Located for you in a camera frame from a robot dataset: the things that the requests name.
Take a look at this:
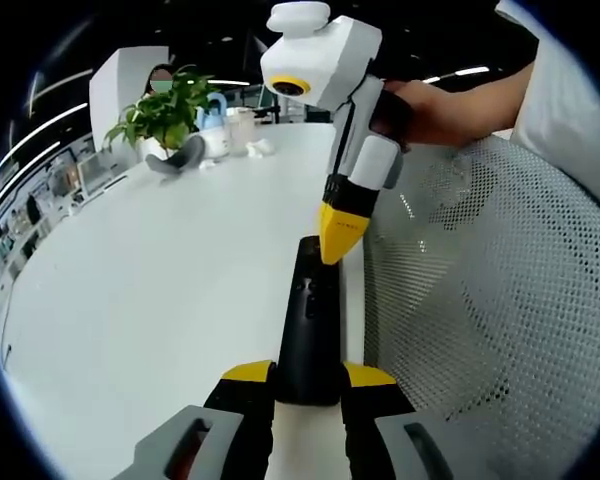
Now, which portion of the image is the clear plastic bottle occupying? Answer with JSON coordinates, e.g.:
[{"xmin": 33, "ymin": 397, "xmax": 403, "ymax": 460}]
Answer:
[{"xmin": 227, "ymin": 106, "xmax": 257, "ymax": 157}]

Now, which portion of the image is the dark grey curved object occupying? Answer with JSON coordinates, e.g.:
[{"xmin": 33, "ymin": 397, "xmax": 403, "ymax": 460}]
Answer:
[{"xmin": 144, "ymin": 135, "xmax": 207, "ymax": 177}]

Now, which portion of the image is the black remote control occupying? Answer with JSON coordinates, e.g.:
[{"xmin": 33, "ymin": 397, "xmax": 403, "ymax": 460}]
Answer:
[{"xmin": 274, "ymin": 236, "xmax": 343, "ymax": 406}]

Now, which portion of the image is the person's white sleeve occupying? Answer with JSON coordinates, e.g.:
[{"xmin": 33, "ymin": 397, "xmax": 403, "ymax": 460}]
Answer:
[{"xmin": 493, "ymin": 0, "xmax": 600, "ymax": 224}]

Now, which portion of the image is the open silver laptop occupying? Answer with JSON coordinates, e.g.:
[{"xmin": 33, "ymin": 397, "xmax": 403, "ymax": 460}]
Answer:
[{"xmin": 76, "ymin": 148, "xmax": 127, "ymax": 197}]

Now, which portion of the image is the blue and white kettle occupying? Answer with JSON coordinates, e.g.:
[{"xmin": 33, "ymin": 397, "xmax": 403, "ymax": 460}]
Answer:
[{"xmin": 195, "ymin": 94, "xmax": 232, "ymax": 160}]

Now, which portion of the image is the green potted plant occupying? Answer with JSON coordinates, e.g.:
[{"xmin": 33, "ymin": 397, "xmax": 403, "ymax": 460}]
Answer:
[{"xmin": 103, "ymin": 64, "xmax": 222, "ymax": 162}]

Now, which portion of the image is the person's right hand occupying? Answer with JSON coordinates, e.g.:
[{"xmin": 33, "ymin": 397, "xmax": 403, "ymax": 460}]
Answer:
[{"xmin": 372, "ymin": 78, "xmax": 464, "ymax": 152}]

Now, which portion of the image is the white mesh chair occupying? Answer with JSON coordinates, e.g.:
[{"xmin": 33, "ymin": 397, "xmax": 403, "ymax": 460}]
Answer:
[{"xmin": 363, "ymin": 133, "xmax": 600, "ymax": 480}]

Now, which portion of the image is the white square pillar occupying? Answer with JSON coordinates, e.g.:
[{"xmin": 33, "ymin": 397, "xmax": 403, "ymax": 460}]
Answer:
[{"xmin": 88, "ymin": 46, "xmax": 172, "ymax": 157}]

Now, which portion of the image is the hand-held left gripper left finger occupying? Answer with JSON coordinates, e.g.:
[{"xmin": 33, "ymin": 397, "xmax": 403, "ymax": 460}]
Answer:
[{"xmin": 113, "ymin": 360, "xmax": 280, "ymax": 480}]

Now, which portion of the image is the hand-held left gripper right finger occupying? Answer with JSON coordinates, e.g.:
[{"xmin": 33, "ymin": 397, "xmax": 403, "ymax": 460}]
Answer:
[{"xmin": 339, "ymin": 360, "xmax": 457, "ymax": 480}]

